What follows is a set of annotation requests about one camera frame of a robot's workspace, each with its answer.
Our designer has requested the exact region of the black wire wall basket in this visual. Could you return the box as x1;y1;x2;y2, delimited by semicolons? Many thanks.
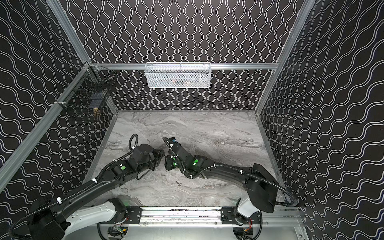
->
58;65;118;122

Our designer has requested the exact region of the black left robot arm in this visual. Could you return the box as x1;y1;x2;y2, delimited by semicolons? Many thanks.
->
8;134;165;240

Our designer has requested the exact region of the brass object in basket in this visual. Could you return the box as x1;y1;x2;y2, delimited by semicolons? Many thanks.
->
93;108;100;118

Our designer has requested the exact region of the white mesh wall basket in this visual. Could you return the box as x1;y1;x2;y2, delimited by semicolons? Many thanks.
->
145;62;212;89

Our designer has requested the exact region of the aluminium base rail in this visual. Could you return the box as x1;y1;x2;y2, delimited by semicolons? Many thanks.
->
125;207;262;227

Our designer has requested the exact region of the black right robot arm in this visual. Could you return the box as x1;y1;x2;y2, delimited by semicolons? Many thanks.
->
163;137;298;213

